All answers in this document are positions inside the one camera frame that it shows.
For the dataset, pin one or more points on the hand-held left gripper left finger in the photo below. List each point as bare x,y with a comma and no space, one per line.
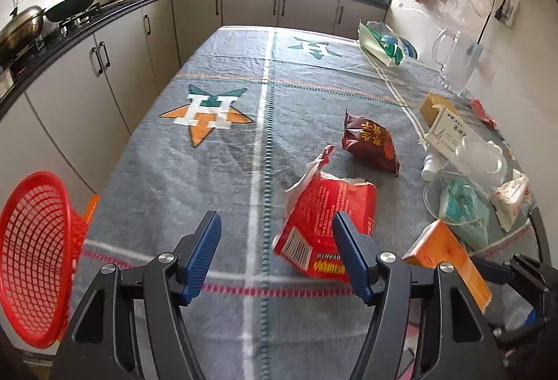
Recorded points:
202,249

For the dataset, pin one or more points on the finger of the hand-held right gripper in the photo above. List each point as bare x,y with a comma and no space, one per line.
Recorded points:
539,236
490,271

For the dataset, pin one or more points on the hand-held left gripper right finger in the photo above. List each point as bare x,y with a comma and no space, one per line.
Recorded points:
348,249

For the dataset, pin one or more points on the white wrapper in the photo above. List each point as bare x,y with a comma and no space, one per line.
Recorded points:
510,199

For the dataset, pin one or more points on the torn red snack bag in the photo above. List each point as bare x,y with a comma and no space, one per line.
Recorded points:
322,205

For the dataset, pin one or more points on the dark red snack packet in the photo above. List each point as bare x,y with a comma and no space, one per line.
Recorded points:
368,140

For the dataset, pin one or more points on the red plastic mesh basket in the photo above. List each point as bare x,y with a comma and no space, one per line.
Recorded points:
30,258

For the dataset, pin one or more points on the orange cardboard box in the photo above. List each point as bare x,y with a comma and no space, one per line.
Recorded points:
440,242

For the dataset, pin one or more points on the teal packet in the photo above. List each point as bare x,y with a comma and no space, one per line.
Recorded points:
462,201

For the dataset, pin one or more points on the clear plastic container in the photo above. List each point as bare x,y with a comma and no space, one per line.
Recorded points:
479,160

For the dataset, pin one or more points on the small white bottle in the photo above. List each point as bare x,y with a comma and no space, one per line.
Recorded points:
429,168

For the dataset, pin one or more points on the orange plastic stool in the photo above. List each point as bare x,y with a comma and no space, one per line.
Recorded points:
90,208

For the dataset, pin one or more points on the small red wrapper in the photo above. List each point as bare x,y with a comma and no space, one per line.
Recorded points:
481,112

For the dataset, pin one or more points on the white medicine box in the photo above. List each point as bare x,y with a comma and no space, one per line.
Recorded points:
449,131

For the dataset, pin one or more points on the tan cardboard box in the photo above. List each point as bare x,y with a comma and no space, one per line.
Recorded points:
433,105

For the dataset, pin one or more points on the grey printed tablecloth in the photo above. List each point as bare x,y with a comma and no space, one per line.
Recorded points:
305,79

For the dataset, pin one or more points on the clear glass pitcher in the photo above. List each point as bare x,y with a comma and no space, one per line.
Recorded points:
457,57

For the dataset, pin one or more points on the beige base cabinets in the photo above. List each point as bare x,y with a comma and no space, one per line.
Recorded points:
130,57

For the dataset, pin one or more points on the plastic bag with green contents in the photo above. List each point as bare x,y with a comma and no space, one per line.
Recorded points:
383,42

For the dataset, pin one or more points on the gas stove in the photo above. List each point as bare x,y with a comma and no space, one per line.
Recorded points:
65,25

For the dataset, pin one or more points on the black wok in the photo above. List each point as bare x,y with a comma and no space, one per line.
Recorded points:
72,7

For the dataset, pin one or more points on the steel pot with lid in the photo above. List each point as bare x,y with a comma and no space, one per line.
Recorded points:
22,29

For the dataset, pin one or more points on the wall power outlet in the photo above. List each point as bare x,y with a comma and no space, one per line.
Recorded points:
508,11

